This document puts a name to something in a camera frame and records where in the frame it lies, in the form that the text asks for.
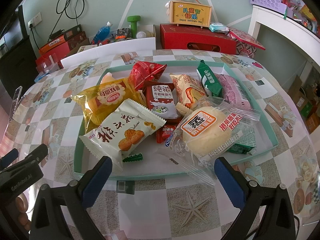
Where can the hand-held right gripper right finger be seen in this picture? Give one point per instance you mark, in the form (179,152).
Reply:
(228,182)

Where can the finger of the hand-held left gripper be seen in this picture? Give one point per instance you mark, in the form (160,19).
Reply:
(8,157)
(35,152)

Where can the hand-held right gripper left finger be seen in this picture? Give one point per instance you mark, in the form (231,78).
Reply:
(96,180)

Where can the white pastry packet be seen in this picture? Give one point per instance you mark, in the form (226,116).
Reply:
(120,132)

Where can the mint green tray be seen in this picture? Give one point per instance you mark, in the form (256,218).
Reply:
(150,167)

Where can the clear bun packet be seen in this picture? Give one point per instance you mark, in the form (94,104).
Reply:
(205,130)

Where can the small red snack packet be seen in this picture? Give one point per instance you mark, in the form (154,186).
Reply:
(165,132)

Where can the yellow bread packet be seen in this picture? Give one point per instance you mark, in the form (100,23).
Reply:
(105,97)

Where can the pink snack packet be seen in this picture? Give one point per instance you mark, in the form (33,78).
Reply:
(232,92)

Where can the red white snack packet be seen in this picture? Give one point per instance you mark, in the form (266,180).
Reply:
(161,102)

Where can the orange egg roll packet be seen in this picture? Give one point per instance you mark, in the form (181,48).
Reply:
(187,90)

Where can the green biscuit packet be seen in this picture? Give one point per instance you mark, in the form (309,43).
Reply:
(210,80)

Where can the person's left hand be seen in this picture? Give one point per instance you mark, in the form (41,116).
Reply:
(23,210)

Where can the clear plastic box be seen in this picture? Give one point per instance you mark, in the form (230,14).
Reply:
(48,65)

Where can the red carton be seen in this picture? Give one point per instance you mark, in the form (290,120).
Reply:
(50,58)

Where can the black cabinet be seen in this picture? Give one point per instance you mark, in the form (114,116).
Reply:
(17,55)

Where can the brown cardboard cartons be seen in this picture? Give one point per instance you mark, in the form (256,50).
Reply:
(305,105)

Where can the orange flat box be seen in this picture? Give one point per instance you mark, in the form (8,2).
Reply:
(52,45)

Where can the white printed carton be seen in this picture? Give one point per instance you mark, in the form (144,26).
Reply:
(86,49)

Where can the black power adapter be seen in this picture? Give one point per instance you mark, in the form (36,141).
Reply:
(56,33)

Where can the dark brown box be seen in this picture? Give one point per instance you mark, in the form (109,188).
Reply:
(75,36)

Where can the blue plastic bottle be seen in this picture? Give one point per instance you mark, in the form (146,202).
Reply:
(101,33)

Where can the red patterned gift box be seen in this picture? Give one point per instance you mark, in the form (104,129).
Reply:
(246,40)

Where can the pile of small toys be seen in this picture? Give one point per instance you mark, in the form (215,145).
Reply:
(120,35)

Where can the large red gift box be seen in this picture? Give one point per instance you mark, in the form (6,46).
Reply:
(180,38)

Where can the white round lid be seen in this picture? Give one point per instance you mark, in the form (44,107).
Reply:
(141,34)

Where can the light blue wipes pack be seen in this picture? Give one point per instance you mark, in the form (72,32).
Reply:
(218,27)

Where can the brown cardboard box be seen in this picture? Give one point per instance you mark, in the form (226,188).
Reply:
(153,33)

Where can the green dumbbell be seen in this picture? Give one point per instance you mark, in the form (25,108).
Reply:
(133,26)

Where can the white shelf unit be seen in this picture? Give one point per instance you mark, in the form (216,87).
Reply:
(257,25)

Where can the colourful clutter pile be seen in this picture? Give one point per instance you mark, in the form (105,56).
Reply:
(302,10)

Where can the white wall socket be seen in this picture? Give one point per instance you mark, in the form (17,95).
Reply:
(35,20)

